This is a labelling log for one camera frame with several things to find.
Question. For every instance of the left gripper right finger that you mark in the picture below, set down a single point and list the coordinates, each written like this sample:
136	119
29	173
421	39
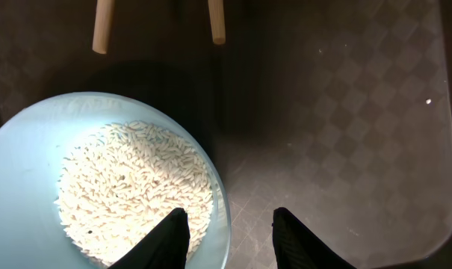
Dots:
297	247

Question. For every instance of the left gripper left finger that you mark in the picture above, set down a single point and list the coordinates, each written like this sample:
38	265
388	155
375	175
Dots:
164	247

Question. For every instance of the light blue rice bowl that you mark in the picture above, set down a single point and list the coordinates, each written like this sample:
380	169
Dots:
33	145

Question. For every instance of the brown serving tray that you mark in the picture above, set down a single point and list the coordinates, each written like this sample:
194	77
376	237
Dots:
339	111

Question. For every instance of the right wooden chopstick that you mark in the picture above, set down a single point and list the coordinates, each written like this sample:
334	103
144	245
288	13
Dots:
217	21

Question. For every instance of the wooden chopstick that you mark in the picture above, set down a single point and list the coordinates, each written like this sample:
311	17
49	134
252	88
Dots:
102	26
217	21

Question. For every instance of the left wooden chopstick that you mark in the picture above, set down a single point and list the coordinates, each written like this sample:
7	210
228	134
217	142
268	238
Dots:
102	26

